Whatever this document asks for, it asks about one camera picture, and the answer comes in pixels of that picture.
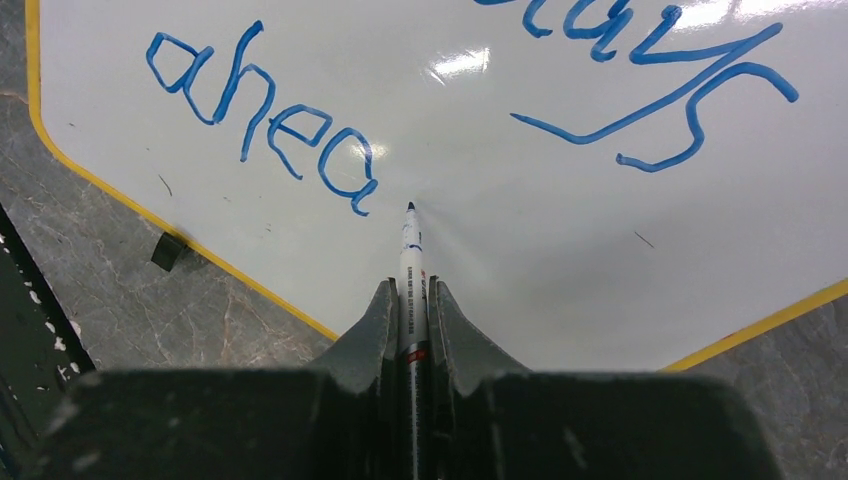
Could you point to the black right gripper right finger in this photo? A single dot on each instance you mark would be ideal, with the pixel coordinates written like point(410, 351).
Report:
point(497, 419)

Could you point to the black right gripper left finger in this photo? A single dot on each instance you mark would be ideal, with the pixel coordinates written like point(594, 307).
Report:
point(329, 419)

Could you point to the yellow framed whiteboard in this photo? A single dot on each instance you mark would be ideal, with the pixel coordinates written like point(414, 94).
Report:
point(602, 184)

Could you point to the blue whiteboard marker pen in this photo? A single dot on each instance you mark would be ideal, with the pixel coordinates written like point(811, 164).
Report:
point(413, 351)

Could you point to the metal whiteboard stand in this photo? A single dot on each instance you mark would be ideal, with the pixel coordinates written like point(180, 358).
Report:
point(167, 251)

